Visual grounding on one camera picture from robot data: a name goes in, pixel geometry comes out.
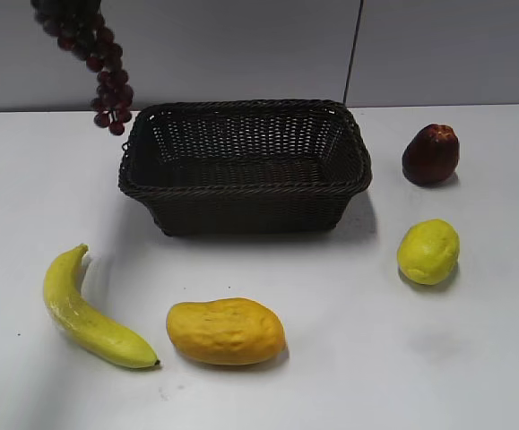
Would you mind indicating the dark purple grape bunch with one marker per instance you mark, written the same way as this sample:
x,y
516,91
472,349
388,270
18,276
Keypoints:
x,y
79,28

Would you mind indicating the black woven basket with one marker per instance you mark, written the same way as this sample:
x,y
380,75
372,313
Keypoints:
x,y
259,166

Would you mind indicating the yellow orange mango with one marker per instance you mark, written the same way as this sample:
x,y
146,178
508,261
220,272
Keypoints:
x,y
232,331

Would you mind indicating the yellow lemon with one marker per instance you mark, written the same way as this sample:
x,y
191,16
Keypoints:
x,y
429,252

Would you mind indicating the dark red apple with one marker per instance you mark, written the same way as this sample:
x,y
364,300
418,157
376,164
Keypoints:
x,y
432,155

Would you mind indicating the yellow banana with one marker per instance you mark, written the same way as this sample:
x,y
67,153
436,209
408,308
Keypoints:
x,y
84,324

